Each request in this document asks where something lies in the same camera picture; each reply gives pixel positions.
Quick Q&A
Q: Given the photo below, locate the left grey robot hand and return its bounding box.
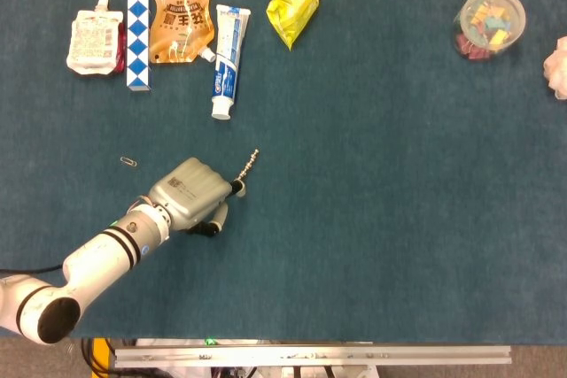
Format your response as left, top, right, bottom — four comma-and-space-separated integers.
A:
147, 157, 247, 238

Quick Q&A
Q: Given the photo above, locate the metal beaded rod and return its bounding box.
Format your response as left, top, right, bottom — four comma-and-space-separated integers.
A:
230, 148, 261, 187

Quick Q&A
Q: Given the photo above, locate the blue white toothpaste tube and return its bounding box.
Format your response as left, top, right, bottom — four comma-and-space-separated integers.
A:
210, 4, 252, 121

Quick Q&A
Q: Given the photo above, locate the dark red packet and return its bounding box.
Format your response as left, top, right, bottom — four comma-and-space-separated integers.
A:
113, 21, 128, 75

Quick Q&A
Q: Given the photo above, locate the teal felt table cover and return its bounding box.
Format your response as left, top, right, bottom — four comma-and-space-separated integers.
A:
0, 0, 567, 346

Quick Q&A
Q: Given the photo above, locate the blue white snake cube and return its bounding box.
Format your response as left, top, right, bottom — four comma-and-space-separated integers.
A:
125, 0, 155, 93

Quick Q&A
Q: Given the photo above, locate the orange spout pouch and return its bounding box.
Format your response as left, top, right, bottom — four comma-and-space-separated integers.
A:
148, 0, 218, 65

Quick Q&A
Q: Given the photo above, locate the white spout pouch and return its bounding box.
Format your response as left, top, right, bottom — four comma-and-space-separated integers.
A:
66, 0, 125, 75

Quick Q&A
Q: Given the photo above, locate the yellow snack bag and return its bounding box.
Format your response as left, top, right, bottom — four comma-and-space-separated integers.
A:
265, 0, 322, 51

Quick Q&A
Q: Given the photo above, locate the clear jar of binder clips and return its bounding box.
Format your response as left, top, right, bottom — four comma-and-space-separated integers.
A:
451, 0, 527, 64

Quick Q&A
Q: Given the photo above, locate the pink bath pouf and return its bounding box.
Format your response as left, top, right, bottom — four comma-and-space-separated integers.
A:
542, 35, 567, 101

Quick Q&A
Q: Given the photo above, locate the yellow frame part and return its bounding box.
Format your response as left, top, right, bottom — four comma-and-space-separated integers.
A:
91, 337, 115, 375

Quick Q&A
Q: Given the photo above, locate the black cable bundle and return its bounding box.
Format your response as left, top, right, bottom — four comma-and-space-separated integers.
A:
80, 337, 117, 378

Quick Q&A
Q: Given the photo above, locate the aluminium profile rail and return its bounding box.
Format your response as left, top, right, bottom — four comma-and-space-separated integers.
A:
113, 344, 513, 369

